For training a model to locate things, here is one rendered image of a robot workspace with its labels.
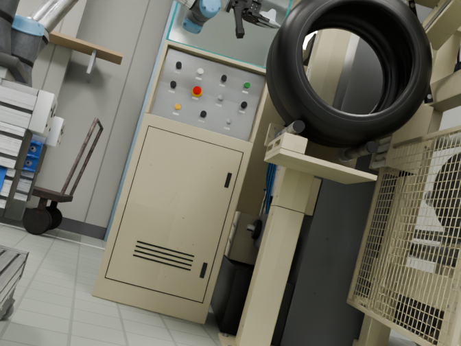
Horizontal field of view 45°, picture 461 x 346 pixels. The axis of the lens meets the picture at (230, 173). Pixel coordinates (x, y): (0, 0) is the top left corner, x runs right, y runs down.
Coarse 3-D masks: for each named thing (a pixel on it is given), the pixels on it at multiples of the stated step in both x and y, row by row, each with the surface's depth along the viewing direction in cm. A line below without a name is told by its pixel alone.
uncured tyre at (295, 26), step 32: (320, 0) 199; (352, 0) 200; (384, 0) 201; (288, 32) 199; (352, 32) 232; (384, 32) 228; (416, 32) 202; (288, 64) 197; (384, 64) 230; (416, 64) 201; (288, 96) 199; (384, 96) 229; (416, 96) 201; (320, 128) 200; (352, 128) 198; (384, 128) 200
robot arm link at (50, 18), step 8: (48, 0) 185; (56, 0) 185; (64, 0) 186; (72, 0) 188; (40, 8) 184; (48, 8) 184; (56, 8) 185; (64, 8) 187; (32, 16) 183; (40, 16) 183; (48, 16) 184; (56, 16) 186; (48, 24) 185; (56, 24) 188; (48, 32) 186; (48, 40) 186; (40, 48) 185
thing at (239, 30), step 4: (236, 8) 207; (240, 8) 207; (236, 12) 207; (240, 12) 207; (236, 16) 207; (240, 16) 207; (236, 20) 206; (240, 20) 207; (236, 24) 206; (240, 24) 206; (236, 28) 207; (240, 28) 206; (236, 32) 207; (240, 32) 206; (244, 32) 207; (240, 36) 207
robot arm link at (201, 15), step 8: (176, 0) 191; (184, 0) 190; (192, 0) 190; (200, 0) 190; (208, 0) 189; (216, 0) 190; (192, 8) 192; (200, 8) 190; (208, 8) 189; (216, 8) 190; (200, 16) 195; (208, 16) 193
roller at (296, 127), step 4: (296, 120) 200; (300, 120) 200; (292, 124) 200; (296, 124) 199; (300, 124) 199; (304, 124) 200; (288, 128) 207; (292, 128) 201; (296, 128) 199; (300, 128) 199; (304, 128) 200; (280, 132) 225; (288, 132) 209; (292, 132) 204; (296, 132) 201; (276, 136) 232
